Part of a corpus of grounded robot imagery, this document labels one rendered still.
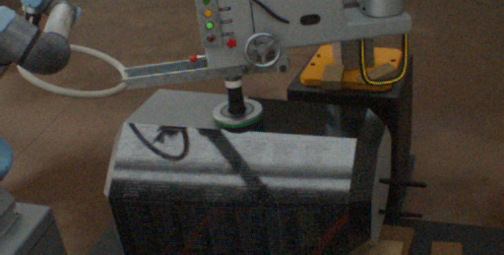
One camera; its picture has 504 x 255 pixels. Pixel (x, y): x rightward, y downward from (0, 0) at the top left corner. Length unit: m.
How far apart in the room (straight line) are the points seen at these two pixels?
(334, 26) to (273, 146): 0.55
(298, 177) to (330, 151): 0.17
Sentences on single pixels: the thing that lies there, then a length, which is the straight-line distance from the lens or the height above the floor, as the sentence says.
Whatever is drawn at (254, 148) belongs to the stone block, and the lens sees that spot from 2.54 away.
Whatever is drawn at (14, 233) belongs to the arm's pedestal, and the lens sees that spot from 2.31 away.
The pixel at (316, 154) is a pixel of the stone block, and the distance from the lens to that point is 2.47.
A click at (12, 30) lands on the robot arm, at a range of 1.61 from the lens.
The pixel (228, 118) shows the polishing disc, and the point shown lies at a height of 0.93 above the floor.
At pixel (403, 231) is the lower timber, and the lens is 3.19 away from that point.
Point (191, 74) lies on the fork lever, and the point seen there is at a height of 1.15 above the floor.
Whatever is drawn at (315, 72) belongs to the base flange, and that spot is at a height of 0.78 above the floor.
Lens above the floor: 2.11
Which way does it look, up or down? 28 degrees down
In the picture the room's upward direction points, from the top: 7 degrees counter-clockwise
